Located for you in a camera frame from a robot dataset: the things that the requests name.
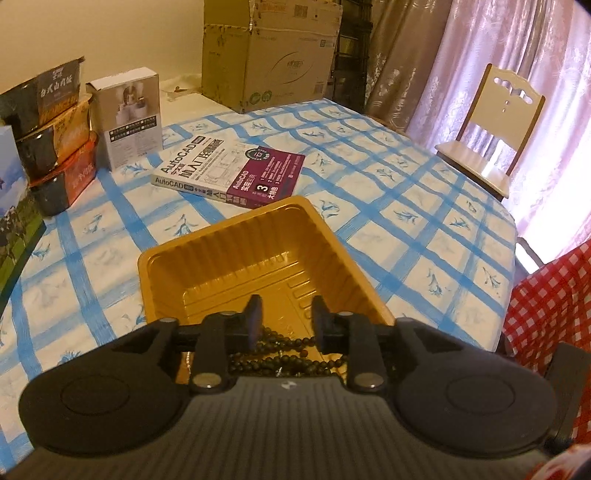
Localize orange instant noodle bowl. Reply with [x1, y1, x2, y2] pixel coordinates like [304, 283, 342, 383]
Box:
[14, 93, 94, 179]

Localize white maroon book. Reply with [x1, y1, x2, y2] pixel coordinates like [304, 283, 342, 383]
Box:
[151, 137, 306, 210]

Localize red floral cloth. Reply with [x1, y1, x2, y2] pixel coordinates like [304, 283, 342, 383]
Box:
[522, 443, 591, 480]

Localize black instant noodle bowl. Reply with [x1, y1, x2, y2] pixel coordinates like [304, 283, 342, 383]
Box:
[0, 56, 87, 136]

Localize blue checked tablecloth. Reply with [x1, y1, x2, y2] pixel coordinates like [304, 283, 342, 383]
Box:
[0, 99, 519, 462]

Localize pink sheer curtain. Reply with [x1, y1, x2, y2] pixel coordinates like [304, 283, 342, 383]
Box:
[406, 0, 591, 261]

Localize dark bead necklace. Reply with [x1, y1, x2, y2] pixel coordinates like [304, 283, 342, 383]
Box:
[228, 352, 347, 378]

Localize white product box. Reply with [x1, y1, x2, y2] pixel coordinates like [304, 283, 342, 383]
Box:
[86, 67, 163, 171]

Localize red checked cloth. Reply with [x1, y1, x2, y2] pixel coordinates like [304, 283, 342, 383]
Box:
[502, 240, 591, 372]

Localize white wooden chair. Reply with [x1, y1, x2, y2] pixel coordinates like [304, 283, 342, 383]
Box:
[435, 64, 546, 202]

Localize brown patterned curtain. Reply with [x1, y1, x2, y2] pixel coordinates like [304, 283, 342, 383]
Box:
[365, 0, 454, 136]

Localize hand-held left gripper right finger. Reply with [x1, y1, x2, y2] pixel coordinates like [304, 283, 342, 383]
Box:
[311, 295, 465, 393]

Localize white green milk carton box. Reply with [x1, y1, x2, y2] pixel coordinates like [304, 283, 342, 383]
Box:
[0, 124, 47, 305]

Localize large cardboard box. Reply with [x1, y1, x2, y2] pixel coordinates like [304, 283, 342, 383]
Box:
[202, 0, 343, 114]

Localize yellow plastic tray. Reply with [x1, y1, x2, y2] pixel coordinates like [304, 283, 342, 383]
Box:
[137, 195, 397, 386]

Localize stack of black crates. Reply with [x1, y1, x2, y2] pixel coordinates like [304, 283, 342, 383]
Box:
[330, 0, 375, 112]

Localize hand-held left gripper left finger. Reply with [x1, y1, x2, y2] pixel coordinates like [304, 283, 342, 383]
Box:
[113, 294, 263, 393]

